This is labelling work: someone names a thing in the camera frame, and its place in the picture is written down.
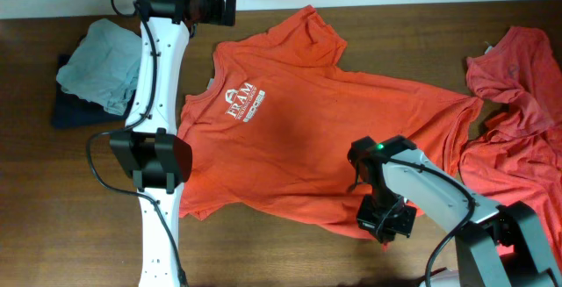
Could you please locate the orange printed t-shirt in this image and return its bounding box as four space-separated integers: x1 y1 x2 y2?
178 6 483 239

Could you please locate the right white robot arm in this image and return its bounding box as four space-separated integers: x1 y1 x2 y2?
347 136 561 287

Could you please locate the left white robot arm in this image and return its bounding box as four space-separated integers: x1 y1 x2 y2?
110 0 236 286

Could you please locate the folded grey t-shirt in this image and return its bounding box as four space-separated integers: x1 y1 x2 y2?
56 18 142 116

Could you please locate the red t-shirt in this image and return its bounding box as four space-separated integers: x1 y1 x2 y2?
459 26 561 261

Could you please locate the folded navy garment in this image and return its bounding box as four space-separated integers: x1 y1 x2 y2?
51 54 135 129

